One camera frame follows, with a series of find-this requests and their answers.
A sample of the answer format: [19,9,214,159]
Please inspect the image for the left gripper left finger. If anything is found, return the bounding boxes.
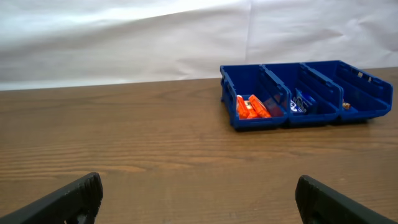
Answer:
[0,172,104,224]

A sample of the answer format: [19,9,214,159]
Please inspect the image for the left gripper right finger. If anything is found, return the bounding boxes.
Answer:
[295,174,398,224]

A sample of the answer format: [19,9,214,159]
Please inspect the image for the blue tray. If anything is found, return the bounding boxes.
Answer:
[220,59,394,131]

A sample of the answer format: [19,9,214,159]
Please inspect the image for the blue candy pack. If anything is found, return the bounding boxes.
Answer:
[294,88,318,115]
[289,99,307,113]

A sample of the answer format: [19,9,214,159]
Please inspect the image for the orange candy box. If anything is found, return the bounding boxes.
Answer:
[248,93,273,119]
[236,94,253,120]

